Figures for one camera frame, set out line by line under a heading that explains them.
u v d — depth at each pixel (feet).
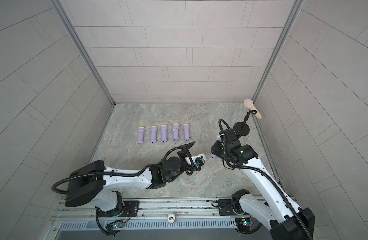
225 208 2.33
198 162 1.92
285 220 1.22
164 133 3.15
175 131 3.19
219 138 1.99
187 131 3.23
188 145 2.20
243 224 2.23
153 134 3.14
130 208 2.33
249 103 2.59
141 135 3.11
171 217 2.10
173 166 1.79
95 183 1.35
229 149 1.81
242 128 3.27
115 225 2.14
